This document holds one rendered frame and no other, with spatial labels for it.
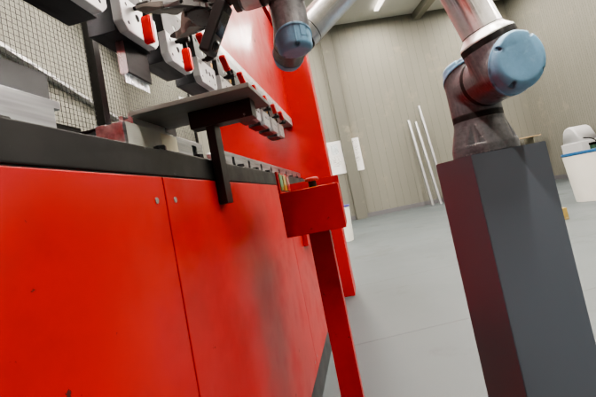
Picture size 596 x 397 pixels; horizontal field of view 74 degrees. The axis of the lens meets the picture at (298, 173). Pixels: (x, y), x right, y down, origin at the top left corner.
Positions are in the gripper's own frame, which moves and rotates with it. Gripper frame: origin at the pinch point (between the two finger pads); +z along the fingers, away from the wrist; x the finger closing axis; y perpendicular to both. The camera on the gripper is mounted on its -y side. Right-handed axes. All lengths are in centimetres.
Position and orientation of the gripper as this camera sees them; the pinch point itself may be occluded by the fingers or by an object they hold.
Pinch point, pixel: (153, 27)
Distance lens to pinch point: 98.2
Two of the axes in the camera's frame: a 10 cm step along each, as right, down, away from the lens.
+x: -1.6, -0.5, -9.9
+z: -9.7, 2.0, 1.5
